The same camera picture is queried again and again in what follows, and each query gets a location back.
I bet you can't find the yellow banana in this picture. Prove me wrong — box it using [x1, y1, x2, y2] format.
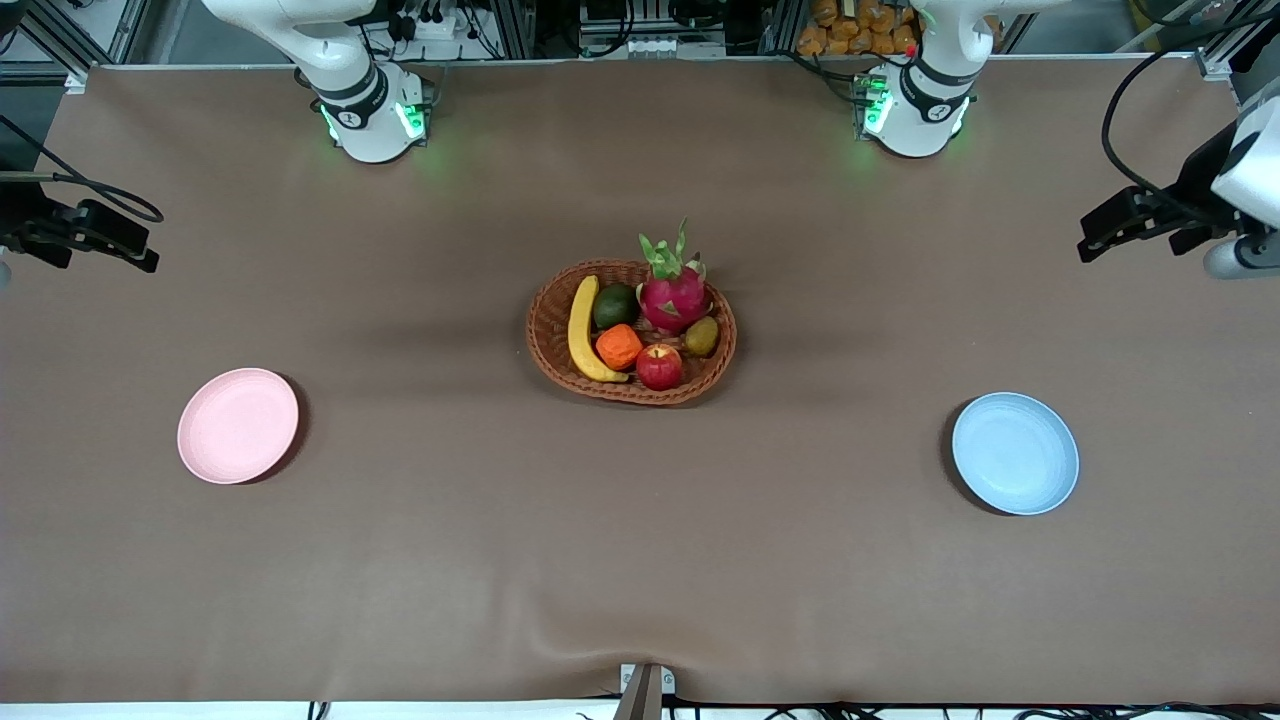
[567, 275, 632, 384]

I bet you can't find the red apple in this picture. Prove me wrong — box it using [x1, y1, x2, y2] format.
[636, 343, 685, 392]

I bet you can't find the pink plate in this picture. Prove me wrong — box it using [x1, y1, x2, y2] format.
[177, 368, 300, 486]

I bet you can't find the light blue plate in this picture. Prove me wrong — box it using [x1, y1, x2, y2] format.
[951, 392, 1081, 517]

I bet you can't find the pile of orange objects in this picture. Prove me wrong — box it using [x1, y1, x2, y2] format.
[797, 0, 1003, 58]

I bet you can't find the white power strip with plugs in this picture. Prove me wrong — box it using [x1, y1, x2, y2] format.
[385, 0, 483, 61]

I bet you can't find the brown wicker basket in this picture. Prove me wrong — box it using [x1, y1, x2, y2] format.
[526, 259, 738, 407]

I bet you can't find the pink dragon fruit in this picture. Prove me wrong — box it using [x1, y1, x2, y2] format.
[637, 219, 716, 336]

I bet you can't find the long white power strip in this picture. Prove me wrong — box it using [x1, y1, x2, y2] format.
[580, 35, 727, 60]

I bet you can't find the dark green avocado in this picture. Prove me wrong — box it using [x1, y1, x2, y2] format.
[593, 283, 641, 331]

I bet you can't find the orange tangerine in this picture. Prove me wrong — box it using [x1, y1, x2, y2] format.
[596, 323, 644, 372]

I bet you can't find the brown table cloth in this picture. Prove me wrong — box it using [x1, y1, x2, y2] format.
[0, 58, 1280, 707]

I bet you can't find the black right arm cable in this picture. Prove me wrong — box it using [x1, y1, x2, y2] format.
[0, 115, 165, 224]

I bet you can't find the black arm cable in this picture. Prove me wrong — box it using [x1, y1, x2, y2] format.
[0, 115, 165, 224]
[1101, 8, 1280, 226]

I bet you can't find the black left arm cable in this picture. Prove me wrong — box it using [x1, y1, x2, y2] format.
[1101, 8, 1280, 226]

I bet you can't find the aluminium frame bar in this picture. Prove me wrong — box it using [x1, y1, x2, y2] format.
[1195, 0, 1280, 81]
[0, 0, 151, 96]

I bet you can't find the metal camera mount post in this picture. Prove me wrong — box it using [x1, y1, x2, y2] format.
[612, 663, 677, 720]

